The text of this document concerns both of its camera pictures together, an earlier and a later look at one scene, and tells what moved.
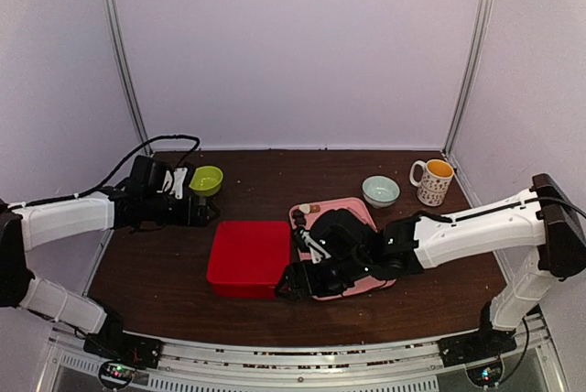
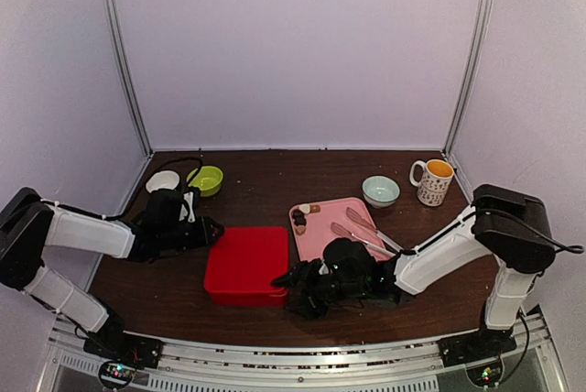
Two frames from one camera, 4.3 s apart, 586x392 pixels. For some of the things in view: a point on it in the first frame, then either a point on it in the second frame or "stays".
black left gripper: x=187 y=217 to x=204 y=228
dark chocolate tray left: x=298 y=218 stays
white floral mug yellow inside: x=436 y=177 stays
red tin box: x=245 y=290 to x=249 y=300
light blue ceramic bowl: x=379 y=190 stays
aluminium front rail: x=532 y=364 stays
